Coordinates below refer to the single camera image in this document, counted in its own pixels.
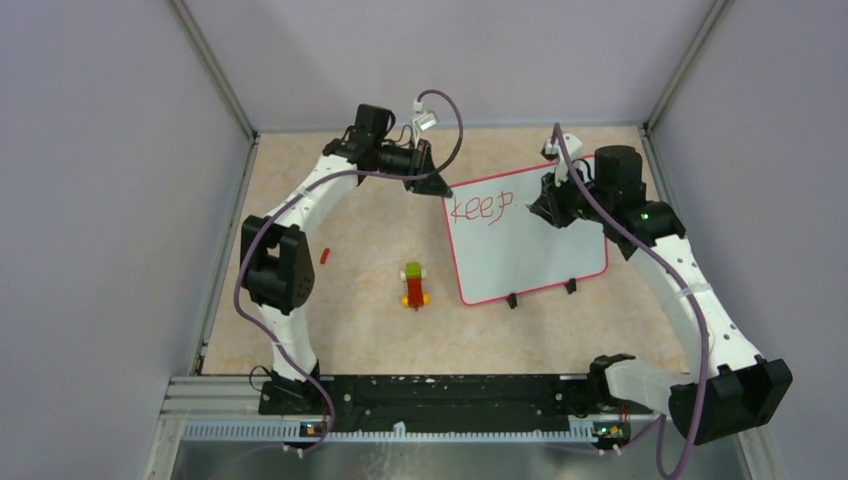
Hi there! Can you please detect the white cable duct strip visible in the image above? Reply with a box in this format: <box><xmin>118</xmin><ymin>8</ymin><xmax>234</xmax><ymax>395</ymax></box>
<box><xmin>182</xmin><ymin>420</ymin><xmax>597</xmax><ymax>443</ymax></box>

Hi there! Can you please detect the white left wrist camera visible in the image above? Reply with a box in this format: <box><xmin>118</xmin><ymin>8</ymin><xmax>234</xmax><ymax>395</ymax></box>
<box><xmin>411</xmin><ymin>110</ymin><xmax>438</xmax><ymax>132</ymax></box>

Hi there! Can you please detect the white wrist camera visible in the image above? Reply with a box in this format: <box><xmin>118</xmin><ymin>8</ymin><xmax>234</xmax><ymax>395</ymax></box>
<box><xmin>541</xmin><ymin>133</ymin><xmax>584</xmax><ymax>185</ymax></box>
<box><xmin>411</xmin><ymin>110</ymin><xmax>438</xmax><ymax>132</ymax></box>

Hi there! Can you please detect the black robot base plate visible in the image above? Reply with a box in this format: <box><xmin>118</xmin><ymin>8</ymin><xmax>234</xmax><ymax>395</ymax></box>
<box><xmin>258</xmin><ymin>374</ymin><xmax>648</xmax><ymax>433</ymax></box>

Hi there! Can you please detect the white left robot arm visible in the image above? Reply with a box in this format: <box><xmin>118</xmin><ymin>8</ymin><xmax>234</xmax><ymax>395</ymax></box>
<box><xmin>238</xmin><ymin>101</ymin><xmax>452</xmax><ymax>414</ymax></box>

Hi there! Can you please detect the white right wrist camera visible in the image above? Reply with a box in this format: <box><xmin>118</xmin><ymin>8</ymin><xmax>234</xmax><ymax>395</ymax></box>
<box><xmin>541</xmin><ymin>133</ymin><xmax>584</xmax><ymax>185</ymax></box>

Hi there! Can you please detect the red toy brick car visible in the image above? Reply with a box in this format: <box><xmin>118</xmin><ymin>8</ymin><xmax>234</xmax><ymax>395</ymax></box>
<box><xmin>400</xmin><ymin>261</ymin><xmax>430</xmax><ymax>311</ymax></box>

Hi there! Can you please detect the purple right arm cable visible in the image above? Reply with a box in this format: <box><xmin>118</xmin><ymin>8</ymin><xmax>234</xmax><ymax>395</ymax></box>
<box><xmin>551</xmin><ymin>123</ymin><xmax>711</xmax><ymax>480</ymax></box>

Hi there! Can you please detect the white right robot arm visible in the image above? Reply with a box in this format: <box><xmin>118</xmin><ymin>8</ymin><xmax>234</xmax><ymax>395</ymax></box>
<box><xmin>528</xmin><ymin>140</ymin><xmax>793</xmax><ymax>445</ymax></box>

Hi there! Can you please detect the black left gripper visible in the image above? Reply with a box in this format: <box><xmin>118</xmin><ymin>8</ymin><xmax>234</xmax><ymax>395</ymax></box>
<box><xmin>373</xmin><ymin>138</ymin><xmax>452</xmax><ymax>197</ymax></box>

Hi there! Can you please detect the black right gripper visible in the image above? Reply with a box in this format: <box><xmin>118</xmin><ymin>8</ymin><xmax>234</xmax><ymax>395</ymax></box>
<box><xmin>532</xmin><ymin>162</ymin><xmax>612</xmax><ymax>229</ymax></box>

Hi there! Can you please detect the pink framed whiteboard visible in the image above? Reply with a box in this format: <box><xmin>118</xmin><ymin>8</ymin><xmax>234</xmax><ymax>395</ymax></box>
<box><xmin>442</xmin><ymin>164</ymin><xmax>609</xmax><ymax>306</ymax></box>

